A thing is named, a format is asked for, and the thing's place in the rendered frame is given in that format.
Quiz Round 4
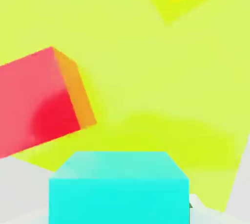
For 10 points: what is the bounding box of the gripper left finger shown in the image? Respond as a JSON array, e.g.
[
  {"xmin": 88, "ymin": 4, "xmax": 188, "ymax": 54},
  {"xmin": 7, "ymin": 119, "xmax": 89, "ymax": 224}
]
[{"xmin": 3, "ymin": 207, "xmax": 50, "ymax": 224}]

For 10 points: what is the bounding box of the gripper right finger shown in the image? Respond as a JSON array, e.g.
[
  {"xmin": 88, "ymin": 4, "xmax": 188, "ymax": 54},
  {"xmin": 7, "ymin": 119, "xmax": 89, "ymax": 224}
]
[{"xmin": 189, "ymin": 193, "xmax": 243, "ymax": 224}]

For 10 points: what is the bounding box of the small cyan cube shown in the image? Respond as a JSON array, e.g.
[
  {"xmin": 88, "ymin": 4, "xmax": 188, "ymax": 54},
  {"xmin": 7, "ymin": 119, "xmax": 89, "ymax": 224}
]
[{"xmin": 48, "ymin": 151, "xmax": 190, "ymax": 224}]

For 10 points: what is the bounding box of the small red cube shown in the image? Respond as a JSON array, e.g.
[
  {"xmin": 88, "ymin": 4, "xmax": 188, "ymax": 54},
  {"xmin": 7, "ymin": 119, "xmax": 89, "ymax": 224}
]
[{"xmin": 0, "ymin": 46, "xmax": 98, "ymax": 159}]

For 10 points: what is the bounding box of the large yellow-green box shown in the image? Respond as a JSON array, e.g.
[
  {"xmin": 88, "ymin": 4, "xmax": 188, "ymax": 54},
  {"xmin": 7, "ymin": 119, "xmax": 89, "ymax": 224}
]
[{"xmin": 0, "ymin": 0, "xmax": 250, "ymax": 213}]

